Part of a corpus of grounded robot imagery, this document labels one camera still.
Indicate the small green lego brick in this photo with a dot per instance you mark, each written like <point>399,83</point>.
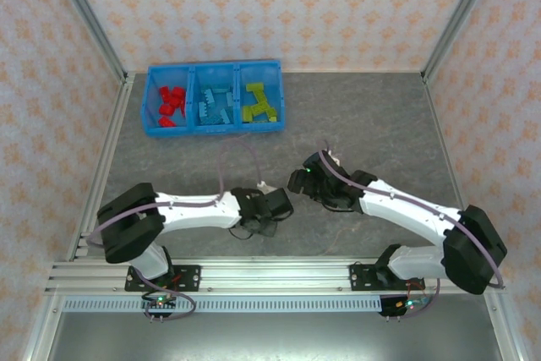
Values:
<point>273,115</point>

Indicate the small red lego brick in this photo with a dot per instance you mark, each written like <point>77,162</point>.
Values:
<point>165,109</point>

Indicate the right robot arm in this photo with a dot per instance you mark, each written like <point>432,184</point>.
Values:
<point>469,255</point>

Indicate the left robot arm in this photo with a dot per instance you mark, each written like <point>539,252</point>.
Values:
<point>127,225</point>

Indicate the small circuit board with LEDs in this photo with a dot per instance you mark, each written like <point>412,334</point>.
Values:
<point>405,305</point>
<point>160,302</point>

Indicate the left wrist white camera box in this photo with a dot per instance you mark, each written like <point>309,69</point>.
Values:
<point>265,186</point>

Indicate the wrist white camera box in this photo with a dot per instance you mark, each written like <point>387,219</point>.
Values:
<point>265,186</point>
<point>336,160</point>

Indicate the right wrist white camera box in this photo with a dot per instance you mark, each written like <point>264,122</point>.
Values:
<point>336,160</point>

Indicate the long aluminium mounting rail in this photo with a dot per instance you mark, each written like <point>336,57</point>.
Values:
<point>274,276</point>

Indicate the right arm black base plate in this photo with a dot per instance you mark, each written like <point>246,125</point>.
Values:
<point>358,278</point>

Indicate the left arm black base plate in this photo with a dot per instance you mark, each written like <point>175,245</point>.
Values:
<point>190,277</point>

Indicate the aluminium table side rail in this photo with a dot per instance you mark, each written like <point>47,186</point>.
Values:
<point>122,94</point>
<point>431,94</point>

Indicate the aluminium frame post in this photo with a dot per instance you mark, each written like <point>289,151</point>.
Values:
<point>461,14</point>
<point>88,14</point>

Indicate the short aluminium frame rail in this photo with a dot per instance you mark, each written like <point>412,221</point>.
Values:
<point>505,331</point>
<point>42,331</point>

